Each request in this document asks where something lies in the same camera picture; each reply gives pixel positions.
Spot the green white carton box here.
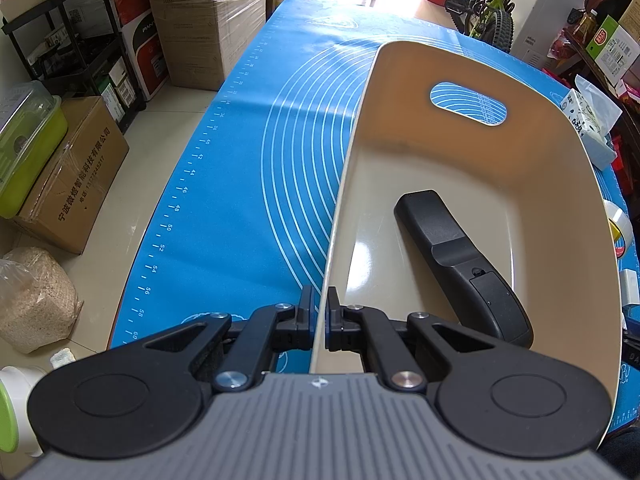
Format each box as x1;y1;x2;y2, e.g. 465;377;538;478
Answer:
587;16;639;86

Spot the beige plastic storage bin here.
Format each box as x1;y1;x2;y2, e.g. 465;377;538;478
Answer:
308;40;622;453

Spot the floor cardboard box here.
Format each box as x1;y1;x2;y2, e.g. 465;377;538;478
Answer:
12;96;129;255

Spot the small silver rectangular box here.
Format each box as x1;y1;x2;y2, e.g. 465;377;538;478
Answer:
620;269;640;308

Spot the black remote control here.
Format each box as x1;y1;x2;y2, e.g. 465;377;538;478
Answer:
394;190;534;349

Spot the bag of grain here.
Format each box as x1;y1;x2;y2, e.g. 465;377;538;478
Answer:
1;247;84;354

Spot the large stacked cardboard box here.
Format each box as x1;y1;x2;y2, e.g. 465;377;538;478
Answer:
150;0;266;91

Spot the white chest freezer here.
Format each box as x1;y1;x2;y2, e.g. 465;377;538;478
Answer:
508;0;609;68

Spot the black metal shelf rack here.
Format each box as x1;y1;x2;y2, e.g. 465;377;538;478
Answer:
1;0;145;131

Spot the tissue pack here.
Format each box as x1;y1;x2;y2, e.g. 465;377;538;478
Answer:
560;75;622;171

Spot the green plastic container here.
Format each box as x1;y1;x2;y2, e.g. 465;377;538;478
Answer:
0;81;68;219

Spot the white masking tape roll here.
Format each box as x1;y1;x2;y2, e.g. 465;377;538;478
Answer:
603;200;634;259

